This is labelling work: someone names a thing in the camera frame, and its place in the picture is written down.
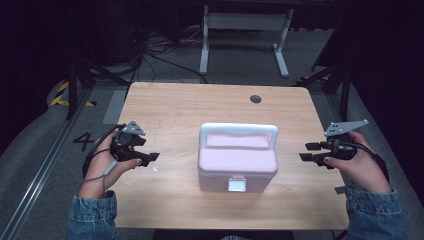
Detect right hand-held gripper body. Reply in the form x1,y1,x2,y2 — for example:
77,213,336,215
319,119,370,167

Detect metal floor rail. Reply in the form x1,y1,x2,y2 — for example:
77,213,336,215
0,89,95,240

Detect black floor cables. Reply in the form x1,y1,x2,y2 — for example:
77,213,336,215
131,29,208,85

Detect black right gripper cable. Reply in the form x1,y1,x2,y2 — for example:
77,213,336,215
346,141,391,183

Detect pink box with white handle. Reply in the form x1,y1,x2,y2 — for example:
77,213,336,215
197,122,280,194

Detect person's left hand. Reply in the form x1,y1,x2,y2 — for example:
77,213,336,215
79,131,143,200

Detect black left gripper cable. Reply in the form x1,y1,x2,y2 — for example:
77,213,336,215
82,124,125,178

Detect person's right hand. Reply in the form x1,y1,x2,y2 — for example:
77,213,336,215
323,130,393,195

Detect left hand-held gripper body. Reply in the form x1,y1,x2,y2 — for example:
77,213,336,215
110,120,148,164

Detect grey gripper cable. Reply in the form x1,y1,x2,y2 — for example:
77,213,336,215
81,159,118,192

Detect white metal desk frame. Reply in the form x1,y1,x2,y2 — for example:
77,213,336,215
198,4,295,79

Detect black tripod stand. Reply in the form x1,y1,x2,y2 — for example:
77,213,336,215
65,54,130,121
295,61,354,122

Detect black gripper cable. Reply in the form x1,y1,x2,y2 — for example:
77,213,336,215
346,141,391,183
82,124,125,178

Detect yellow black floor tape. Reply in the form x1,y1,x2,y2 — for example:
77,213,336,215
49,81,98,108

